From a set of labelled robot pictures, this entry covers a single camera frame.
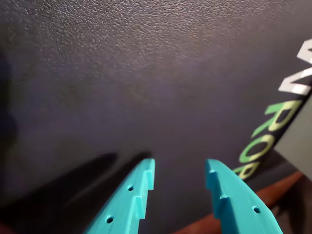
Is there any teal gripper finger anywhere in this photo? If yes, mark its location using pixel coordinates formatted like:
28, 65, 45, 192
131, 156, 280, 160
204, 158, 284, 234
84, 158, 156, 234

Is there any white open cardboard box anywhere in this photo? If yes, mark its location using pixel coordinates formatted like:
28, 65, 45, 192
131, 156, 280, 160
273, 92, 312, 182

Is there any dark WOWROBO mat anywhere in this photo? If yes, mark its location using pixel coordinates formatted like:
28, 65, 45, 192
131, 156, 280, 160
0, 0, 312, 234

